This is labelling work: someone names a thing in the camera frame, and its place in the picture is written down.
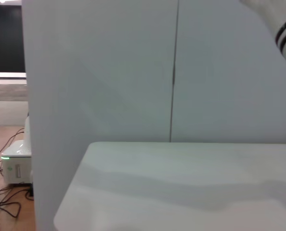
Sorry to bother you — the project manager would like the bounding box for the white floor unit green light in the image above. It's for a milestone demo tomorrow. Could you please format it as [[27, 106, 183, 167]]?
[[0, 115, 33, 185]]

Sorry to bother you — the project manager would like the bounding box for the black wall screen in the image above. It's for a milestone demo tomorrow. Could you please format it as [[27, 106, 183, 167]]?
[[0, 4, 26, 73]]

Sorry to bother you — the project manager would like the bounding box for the black floor cable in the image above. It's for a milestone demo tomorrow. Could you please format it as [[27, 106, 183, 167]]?
[[0, 201, 22, 218], [0, 127, 26, 174]]

